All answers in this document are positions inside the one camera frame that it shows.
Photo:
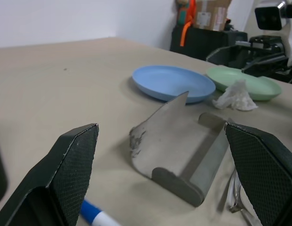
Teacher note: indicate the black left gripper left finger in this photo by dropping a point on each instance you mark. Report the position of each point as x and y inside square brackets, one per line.
[65, 169]

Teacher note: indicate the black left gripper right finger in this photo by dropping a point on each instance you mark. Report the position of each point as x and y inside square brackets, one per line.
[261, 174]

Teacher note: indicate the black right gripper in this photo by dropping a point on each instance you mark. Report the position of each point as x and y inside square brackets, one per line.
[275, 46]

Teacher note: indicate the white marker with blue cap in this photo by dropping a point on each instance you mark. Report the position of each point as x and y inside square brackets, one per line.
[91, 210]

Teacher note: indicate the grey glasses case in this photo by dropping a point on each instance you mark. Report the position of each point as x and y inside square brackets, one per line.
[174, 141]

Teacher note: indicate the green plastic plate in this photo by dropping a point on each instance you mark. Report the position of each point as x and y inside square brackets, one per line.
[265, 88]

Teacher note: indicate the clear-framed glasses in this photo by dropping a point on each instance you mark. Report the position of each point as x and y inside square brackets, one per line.
[236, 206]

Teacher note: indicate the crumpled white tissue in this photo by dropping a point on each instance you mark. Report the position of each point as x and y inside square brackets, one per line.
[237, 99]

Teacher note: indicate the black storage case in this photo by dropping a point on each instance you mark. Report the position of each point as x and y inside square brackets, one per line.
[197, 44]

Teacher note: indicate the brown cardboard box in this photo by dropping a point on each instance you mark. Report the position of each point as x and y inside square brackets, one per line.
[211, 14]

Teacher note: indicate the teal and orange object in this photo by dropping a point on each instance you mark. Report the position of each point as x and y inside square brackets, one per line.
[182, 14]

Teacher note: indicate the blue plastic plate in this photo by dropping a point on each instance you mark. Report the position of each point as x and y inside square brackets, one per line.
[169, 80]

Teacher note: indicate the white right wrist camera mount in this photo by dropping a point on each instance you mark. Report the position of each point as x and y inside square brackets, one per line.
[268, 17]

